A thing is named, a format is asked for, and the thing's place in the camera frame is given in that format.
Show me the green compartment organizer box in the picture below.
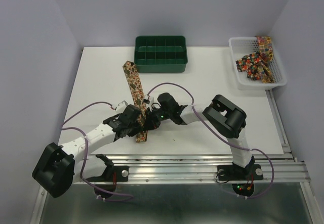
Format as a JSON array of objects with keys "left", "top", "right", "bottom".
[{"left": 134, "top": 35, "right": 188, "bottom": 73}]

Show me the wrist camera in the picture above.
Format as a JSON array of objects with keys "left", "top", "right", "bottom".
[
  {"left": 142, "top": 95, "right": 155, "bottom": 107},
  {"left": 111, "top": 100, "right": 128, "bottom": 112}
]

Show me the purple cable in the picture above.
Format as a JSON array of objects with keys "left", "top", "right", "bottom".
[
  {"left": 146, "top": 82, "right": 275, "bottom": 200},
  {"left": 60, "top": 101, "right": 134, "bottom": 202}
]

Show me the yellow patterned tie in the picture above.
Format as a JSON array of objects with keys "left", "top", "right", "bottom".
[{"left": 256, "top": 36, "right": 274, "bottom": 83}]

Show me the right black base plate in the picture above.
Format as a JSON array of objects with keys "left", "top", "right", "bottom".
[{"left": 217, "top": 164, "right": 264, "bottom": 182}]

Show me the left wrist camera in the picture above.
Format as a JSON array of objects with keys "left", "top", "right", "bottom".
[{"left": 111, "top": 100, "right": 128, "bottom": 112}]

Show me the paisley patterned tie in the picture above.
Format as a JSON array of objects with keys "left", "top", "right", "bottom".
[{"left": 122, "top": 60, "right": 149, "bottom": 144}]

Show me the dark multicolour dotted tie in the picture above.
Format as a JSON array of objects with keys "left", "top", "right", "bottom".
[{"left": 235, "top": 53, "right": 265, "bottom": 81}]

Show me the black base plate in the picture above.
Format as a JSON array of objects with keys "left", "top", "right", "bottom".
[
  {"left": 87, "top": 165, "right": 129, "bottom": 182},
  {"left": 217, "top": 164, "right": 264, "bottom": 182}
]

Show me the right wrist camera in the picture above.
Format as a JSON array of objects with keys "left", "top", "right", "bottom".
[{"left": 142, "top": 95, "right": 155, "bottom": 107}]

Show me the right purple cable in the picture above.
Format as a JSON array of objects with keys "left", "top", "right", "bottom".
[{"left": 146, "top": 82, "right": 275, "bottom": 200}]

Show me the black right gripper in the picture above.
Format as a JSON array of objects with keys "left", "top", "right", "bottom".
[{"left": 143, "top": 105, "right": 172, "bottom": 129}]

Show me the white perforated plastic basket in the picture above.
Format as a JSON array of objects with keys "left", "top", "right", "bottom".
[{"left": 228, "top": 36, "right": 287, "bottom": 90}]

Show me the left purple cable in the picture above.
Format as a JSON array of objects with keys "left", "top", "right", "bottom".
[{"left": 60, "top": 101, "right": 134, "bottom": 202}]

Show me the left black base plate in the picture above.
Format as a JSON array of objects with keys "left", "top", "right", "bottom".
[{"left": 87, "top": 165, "right": 129, "bottom": 182}]

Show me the aluminium rail frame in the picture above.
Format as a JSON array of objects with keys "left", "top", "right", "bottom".
[{"left": 42, "top": 89, "right": 311, "bottom": 184}]

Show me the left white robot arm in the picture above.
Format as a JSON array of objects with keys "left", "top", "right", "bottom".
[{"left": 32, "top": 105, "right": 142, "bottom": 200}]

